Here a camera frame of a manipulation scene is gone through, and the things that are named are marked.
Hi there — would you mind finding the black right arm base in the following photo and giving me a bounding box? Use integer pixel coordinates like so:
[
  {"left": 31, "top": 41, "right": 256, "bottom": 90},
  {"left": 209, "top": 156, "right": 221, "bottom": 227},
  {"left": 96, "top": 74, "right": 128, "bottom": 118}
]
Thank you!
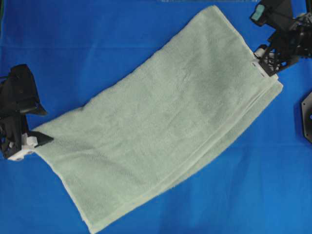
[{"left": 299, "top": 91, "right": 312, "bottom": 144}]

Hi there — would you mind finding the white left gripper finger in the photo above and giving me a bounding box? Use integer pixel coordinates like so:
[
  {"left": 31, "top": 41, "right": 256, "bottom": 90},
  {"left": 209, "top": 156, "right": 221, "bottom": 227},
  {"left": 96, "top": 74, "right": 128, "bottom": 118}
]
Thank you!
[{"left": 8, "top": 145, "right": 36, "bottom": 161}]

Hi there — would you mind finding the light green bath towel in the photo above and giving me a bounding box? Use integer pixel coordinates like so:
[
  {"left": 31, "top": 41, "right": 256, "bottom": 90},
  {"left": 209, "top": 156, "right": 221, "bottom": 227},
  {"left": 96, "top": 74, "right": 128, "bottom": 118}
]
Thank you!
[{"left": 36, "top": 6, "right": 283, "bottom": 234}]

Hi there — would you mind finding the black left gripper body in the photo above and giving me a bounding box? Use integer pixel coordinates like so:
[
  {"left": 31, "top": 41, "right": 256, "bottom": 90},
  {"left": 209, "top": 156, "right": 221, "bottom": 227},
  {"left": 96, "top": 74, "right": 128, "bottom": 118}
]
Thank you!
[{"left": 0, "top": 112, "right": 29, "bottom": 158}]

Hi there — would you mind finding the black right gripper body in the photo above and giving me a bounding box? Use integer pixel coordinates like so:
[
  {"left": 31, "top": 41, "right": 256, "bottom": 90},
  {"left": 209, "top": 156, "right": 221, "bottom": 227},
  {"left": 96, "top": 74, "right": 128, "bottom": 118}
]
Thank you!
[{"left": 259, "top": 26, "right": 312, "bottom": 77}]

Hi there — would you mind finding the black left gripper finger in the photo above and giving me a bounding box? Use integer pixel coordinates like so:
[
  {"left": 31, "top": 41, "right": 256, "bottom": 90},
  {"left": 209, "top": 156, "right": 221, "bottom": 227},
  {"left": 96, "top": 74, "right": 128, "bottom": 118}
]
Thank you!
[{"left": 23, "top": 131, "right": 54, "bottom": 148}]

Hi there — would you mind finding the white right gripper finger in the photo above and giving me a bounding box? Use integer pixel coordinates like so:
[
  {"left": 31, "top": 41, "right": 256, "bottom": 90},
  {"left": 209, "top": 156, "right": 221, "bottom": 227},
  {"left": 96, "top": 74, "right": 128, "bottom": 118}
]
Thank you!
[{"left": 254, "top": 44, "right": 268, "bottom": 60}]

